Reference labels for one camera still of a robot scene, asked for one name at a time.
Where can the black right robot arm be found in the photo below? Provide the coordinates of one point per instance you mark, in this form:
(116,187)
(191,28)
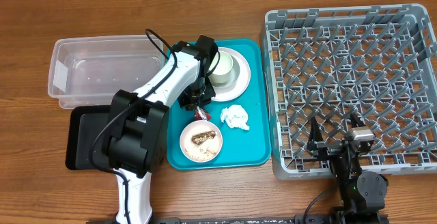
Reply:
(362,192)

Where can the white tissue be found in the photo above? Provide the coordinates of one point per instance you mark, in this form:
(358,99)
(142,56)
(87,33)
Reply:
(235,116)

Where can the large white plate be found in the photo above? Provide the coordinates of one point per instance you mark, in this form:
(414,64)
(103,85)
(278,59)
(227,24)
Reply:
(240,77)

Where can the clear plastic bin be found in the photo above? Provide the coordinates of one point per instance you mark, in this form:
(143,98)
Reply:
(90,70)

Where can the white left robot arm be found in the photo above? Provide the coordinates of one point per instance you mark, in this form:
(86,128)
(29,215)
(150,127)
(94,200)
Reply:
(185,64)

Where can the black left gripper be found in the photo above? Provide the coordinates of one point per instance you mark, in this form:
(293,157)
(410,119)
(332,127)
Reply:
(185,100)

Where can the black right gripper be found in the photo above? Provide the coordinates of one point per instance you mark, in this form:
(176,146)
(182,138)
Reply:
(328,148)

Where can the grey-white bowl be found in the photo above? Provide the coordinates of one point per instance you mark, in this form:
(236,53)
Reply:
(230,80)

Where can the black plastic tray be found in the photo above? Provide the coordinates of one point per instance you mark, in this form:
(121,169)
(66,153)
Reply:
(88,138)

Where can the red snack wrapper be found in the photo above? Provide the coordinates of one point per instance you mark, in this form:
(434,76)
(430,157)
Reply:
(201,114)

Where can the brown food scrap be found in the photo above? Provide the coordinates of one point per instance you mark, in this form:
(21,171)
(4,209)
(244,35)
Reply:
(201,137)

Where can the grey dishwasher rack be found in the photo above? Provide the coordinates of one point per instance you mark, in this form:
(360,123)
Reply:
(328,63)

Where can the small pink-white dish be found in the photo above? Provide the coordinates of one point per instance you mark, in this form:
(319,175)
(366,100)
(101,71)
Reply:
(205,152)

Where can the cream plastic cup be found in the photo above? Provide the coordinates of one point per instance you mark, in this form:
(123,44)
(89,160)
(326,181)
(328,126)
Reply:
(220,68)

